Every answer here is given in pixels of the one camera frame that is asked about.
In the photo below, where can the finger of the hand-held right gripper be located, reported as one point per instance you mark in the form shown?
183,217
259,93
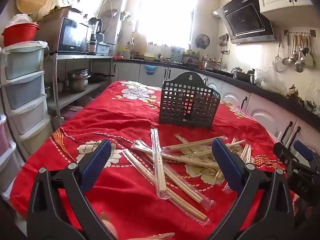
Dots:
303,150
283,153

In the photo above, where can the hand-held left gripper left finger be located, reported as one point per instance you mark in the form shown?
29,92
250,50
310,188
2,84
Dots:
96,165

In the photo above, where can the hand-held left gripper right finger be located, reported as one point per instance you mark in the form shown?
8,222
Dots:
225,160

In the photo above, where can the group of chopsticks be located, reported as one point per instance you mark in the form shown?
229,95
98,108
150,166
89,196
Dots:
160,170

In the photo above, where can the black perforated utensil holder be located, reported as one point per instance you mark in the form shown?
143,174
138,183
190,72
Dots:
185,105

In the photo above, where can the row of hanging kitchen utensils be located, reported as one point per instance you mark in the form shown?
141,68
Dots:
297,55

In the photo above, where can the person's left hand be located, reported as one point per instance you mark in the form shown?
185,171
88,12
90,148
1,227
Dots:
108,223

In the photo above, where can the bag of green vegetables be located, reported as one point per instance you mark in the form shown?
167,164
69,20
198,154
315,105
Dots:
310,105

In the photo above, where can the red floral blanket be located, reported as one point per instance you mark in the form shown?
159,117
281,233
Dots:
120,120

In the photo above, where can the purple lidded storage box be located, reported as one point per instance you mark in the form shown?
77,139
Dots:
71,112

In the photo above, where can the black kitchen countertop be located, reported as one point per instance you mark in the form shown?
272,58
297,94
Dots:
275,95

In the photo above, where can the ginger root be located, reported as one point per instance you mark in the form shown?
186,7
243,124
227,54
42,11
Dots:
292,91

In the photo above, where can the clear plastic bag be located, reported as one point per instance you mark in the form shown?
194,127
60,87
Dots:
270,80

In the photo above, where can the steel kettle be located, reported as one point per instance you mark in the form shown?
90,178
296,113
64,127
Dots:
250,77
237,73

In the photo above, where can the small steel pot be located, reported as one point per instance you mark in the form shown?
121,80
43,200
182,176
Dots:
60,86

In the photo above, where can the stacked steel pots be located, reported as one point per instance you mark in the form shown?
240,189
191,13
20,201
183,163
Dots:
78,80

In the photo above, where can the black frying pan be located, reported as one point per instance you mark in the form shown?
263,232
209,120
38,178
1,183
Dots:
98,77

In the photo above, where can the pink plastic drawer tower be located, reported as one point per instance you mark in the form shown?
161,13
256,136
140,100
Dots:
6,152

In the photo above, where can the steel stock pot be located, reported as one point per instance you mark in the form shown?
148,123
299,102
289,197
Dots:
212,65

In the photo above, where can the white lower kitchen cabinets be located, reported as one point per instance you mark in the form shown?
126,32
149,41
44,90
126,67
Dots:
132,72

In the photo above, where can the pale plastic drawer tower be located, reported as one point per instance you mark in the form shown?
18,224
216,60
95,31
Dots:
25,85

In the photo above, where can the black spice rack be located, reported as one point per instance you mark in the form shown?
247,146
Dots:
191,57

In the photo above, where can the metal shelf rack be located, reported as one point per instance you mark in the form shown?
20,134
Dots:
80,57

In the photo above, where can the blue hanging bowl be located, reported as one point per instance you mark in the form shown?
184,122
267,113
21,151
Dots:
151,69

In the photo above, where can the grey plastic crate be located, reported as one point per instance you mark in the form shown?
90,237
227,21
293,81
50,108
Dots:
103,48

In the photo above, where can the teal drawer organizer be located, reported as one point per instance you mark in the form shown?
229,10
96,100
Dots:
176,53

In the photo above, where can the small hanging utensil cluster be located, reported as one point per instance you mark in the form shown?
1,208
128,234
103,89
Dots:
224,42

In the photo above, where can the yellow dish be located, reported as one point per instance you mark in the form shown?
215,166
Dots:
150,56

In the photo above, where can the wooden cutting board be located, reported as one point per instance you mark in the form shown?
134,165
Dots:
139,42

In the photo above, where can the black microwave oven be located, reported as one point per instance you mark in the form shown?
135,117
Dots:
72,36

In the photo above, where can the black blender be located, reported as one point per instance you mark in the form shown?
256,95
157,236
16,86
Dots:
94,33

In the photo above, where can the black range hood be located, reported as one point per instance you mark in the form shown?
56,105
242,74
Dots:
245,20

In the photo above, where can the red plastic basin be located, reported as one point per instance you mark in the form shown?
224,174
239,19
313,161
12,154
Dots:
20,33

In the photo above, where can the pink hanging basin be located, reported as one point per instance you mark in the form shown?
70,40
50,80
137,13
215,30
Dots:
110,13

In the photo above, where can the brown cardboard box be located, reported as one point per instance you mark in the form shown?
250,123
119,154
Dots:
60,13

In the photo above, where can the kitchen window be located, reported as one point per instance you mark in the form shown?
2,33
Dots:
165,12

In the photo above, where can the small wall fan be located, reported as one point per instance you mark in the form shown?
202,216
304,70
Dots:
202,41

